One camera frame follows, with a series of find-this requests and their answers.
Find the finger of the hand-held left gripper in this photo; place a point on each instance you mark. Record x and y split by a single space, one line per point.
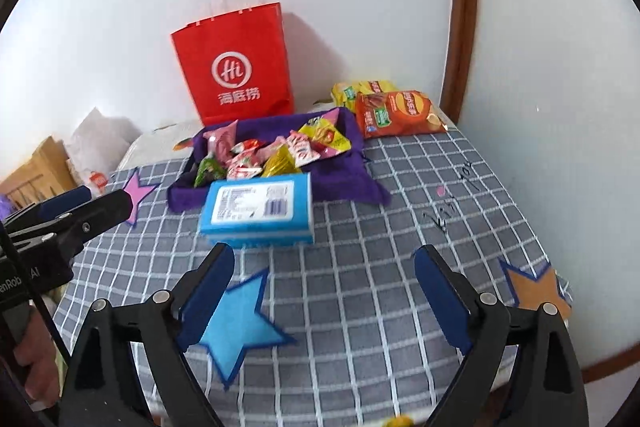
95 217
65 199

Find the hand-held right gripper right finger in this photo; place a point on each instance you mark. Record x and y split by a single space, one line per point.
440 297

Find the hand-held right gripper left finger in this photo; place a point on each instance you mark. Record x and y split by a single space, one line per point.
210 292

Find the green packet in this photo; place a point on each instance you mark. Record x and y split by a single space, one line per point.
210 169

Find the yellow triangular packet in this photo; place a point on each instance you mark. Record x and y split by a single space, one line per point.
280 164

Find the small red packet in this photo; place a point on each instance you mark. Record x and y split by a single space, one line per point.
247 148

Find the large pink packet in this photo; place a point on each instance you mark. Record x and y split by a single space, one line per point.
222 137

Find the purple fabric box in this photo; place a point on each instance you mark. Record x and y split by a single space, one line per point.
345 177

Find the long pink white packet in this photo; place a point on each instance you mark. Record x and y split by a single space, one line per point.
302 149

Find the yellow and pink fries packet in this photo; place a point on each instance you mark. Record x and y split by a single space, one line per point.
325 134

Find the person's left hand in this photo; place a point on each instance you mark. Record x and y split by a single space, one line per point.
35 357

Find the wooden furniture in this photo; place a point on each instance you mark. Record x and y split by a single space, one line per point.
40 167

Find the pink star patch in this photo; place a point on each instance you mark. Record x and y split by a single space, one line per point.
137 192

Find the blue star patch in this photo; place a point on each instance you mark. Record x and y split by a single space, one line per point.
240 332

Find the purple cloth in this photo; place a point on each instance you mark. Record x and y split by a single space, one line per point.
3 207

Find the white plastic shopping bag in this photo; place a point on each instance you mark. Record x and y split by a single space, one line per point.
95 142

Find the grey checkered blanket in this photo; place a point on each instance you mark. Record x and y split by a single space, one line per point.
350 307

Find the orange star patch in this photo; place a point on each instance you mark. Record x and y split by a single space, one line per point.
535 292

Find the blue tissue box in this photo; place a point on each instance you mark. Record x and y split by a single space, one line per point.
300 207

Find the orange chips bag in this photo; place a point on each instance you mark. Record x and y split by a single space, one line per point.
400 117

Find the brown wooden baseboard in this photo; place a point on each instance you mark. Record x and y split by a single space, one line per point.
615 364

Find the red paper bag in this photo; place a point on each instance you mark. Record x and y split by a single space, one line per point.
200 57

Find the yellow chips bag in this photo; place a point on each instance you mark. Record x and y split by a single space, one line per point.
345 94

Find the brown wooden door frame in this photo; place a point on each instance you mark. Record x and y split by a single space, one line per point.
462 7

